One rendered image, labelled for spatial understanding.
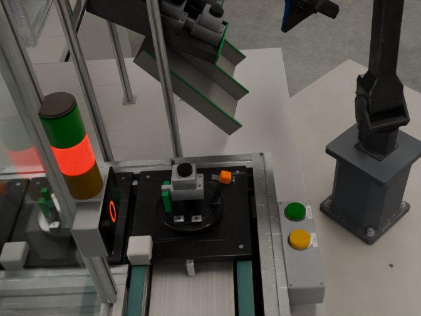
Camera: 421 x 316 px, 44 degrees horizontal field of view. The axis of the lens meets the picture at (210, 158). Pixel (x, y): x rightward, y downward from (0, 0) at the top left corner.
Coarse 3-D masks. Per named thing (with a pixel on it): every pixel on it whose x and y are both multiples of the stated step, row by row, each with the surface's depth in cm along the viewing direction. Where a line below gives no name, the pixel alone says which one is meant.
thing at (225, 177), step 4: (224, 172) 102; (228, 172) 102; (212, 176) 102; (216, 176) 102; (220, 176) 102; (224, 176) 101; (228, 176) 101; (212, 180) 102; (216, 180) 102; (220, 180) 102; (224, 180) 101; (228, 180) 101; (220, 184) 103; (224, 184) 103; (216, 188) 105; (220, 188) 103; (216, 192) 104; (220, 192) 104; (212, 196) 107; (216, 196) 105; (220, 196) 105; (212, 200) 106; (216, 200) 106
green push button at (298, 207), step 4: (288, 204) 108; (292, 204) 108; (296, 204) 107; (300, 204) 107; (288, 208) 107; (292, 208) 107; (296, 208) 107; (300, 208) 107; (304, 208) 107; (288, 212) 106; (292, 212) 106; (296, 212) 106; (300, 212) 106; (304, 212) 106; (288, 216) 106; (292, 216) 106; (296, 216) 105; (300, 216) 105
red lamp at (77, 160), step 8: (80, 144) 68; (88, 144) 70; (56, 152) 68; (64, 152) 67; (72, 152) 68; (80, 152) 68; (88, 152) 70; (56, 160) 70; (64, 160) 68; (72, 160) 68; (80, 160) 69; (88, 160) 70; (64, 168) 70; (72, 168) 69; (80, 168) 70; (88, 168) 71
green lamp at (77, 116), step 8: (72, 112) 65; (40, 120) 65; (48, 120) 64; (56, 120) 64; (64, 120) 64; (72, 120) 65; (80, 120) 67; (48, 128) 65; (56, 128) 64; (64, 128) 65; (72, 128) 65; (80, 128) 67; (48, 136) 66; (56, 136) 65; (64, 136) 66; (72, 136) 66; (80, 136) 67; (56, 144) 67; (64, 144) 66; (72, 144) 67
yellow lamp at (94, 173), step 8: (96, 168) 73; (64, 176) 71; (72, 176) 71; (80, 176) 71; (88, 176) 72; (96, 176) 73; (72, 184) 72; (80, 184) 72; (88, 184) 72; (96, 184) 74; (72, 192) 73; (80, 192) 73; (88, 192) 73; (96, 192) 74
